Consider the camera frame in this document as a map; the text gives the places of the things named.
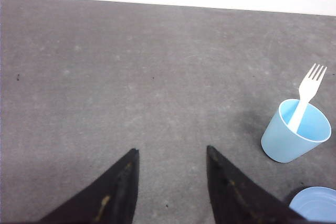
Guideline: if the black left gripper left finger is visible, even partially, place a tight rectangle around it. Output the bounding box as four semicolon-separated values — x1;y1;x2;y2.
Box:
39;148;139;223

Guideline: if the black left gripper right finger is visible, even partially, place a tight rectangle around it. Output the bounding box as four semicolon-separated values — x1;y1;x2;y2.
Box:
206;145;307;223

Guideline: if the light blue plastic cup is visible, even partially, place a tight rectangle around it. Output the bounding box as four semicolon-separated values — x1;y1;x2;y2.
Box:
261;99;332;163

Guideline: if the white plastic fork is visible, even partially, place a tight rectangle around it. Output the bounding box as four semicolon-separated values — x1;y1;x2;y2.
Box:
288;63;327;133

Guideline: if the blue plastic plate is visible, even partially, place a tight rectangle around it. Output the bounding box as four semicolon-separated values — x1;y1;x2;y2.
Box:
289;186;335;223

